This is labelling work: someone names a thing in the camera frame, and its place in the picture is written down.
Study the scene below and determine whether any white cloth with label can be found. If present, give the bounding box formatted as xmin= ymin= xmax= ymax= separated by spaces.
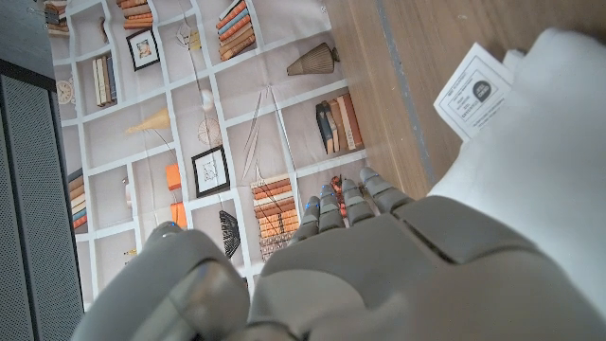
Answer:
xmin=428 ymin=27 xmax=606 ymax=323

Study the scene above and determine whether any grey tape outline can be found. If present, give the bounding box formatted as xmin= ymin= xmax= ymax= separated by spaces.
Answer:
xmin=375 ymin=0 xmax=437 ymax=187

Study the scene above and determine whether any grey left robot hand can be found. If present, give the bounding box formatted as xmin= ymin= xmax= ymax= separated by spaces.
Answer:
xmin=70 ymin=166 xmax=606 ymax=341

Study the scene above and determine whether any dark perforated panel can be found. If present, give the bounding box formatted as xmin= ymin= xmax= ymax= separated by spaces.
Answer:
xmin=0 ymin=0 xmax=87 ymax=341

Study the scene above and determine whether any printed bookshelf backdrop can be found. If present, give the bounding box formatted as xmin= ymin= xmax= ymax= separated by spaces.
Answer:
xmin=43 ymin=0 xmax=369 ymax=312

